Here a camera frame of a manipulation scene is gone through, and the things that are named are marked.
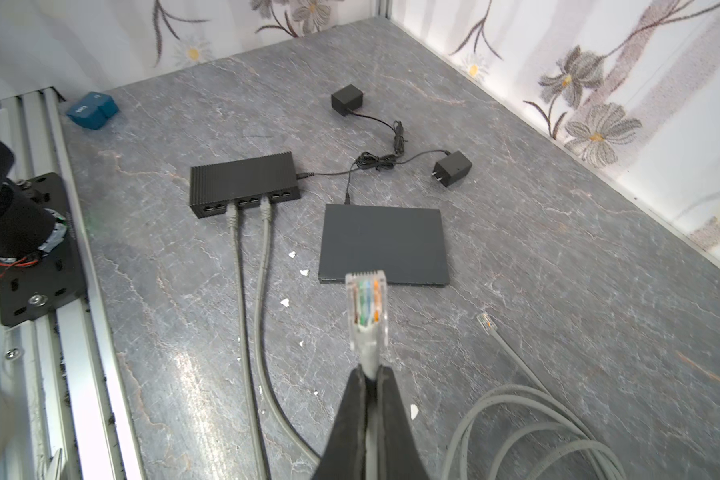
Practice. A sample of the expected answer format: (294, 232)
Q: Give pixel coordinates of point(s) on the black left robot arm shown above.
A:
(27, 228)

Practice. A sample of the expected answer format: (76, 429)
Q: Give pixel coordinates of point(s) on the black power adapter with cable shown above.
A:
(347, 101)

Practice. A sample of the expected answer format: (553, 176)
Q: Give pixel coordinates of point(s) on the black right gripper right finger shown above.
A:
(398, 457)

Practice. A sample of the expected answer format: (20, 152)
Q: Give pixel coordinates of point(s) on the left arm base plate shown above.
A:
(58, 278)

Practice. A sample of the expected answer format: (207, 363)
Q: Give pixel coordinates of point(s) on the slim ribbed black switch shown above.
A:
(242, 184)

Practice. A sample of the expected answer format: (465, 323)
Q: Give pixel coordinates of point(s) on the small blue box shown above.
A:
(93, 111)

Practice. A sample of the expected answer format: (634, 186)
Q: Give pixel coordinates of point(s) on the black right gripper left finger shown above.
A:
(344, 455)

